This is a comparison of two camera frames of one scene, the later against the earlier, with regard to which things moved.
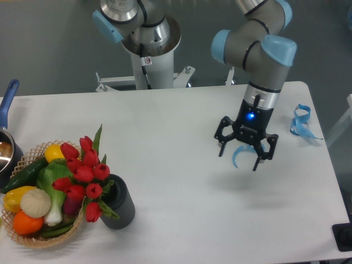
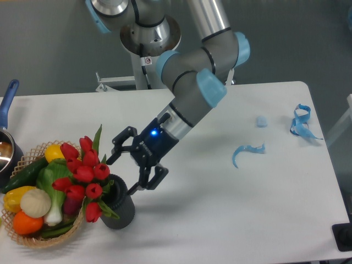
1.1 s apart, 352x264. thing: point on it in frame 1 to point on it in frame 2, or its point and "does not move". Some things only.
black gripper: x=251 y=126 to x=149 y=148
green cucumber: x=27 y=177 does not move
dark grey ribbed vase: x=120 y=200 does not move
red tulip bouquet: x=88 y=183 does not move
